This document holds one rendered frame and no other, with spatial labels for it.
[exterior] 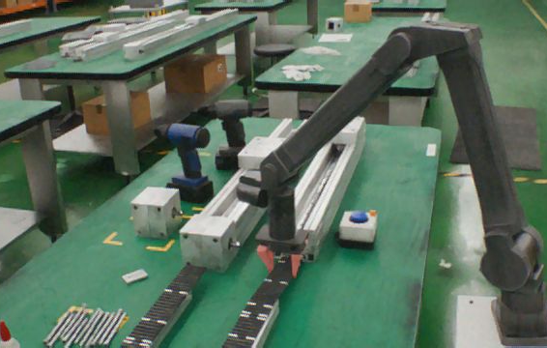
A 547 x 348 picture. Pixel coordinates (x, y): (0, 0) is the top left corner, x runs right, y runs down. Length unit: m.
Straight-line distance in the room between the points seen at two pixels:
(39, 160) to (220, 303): 1.95
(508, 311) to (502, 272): 0.08
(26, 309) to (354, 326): 0.68
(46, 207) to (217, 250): 1.93
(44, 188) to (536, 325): 2.52
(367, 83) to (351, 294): 0.47
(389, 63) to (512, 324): 0.47
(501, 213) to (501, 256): 0.07
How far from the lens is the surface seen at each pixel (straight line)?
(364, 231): 1.38
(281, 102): 3.11
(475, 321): 1.08
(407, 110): 2.99
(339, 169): 1.63
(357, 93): 1.00
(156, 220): 1.48
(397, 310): 1.21
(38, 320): 1.29
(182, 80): 5.16
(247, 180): 1.22
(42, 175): 3.07
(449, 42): 0.91
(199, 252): 1.32
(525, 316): 1.03
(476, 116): 0.93
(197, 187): 1.65
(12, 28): 5.82
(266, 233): 1.24
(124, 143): 3.74
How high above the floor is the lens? 1.48
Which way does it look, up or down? 22 degrees down
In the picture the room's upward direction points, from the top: 3 degrees counter-clockwise
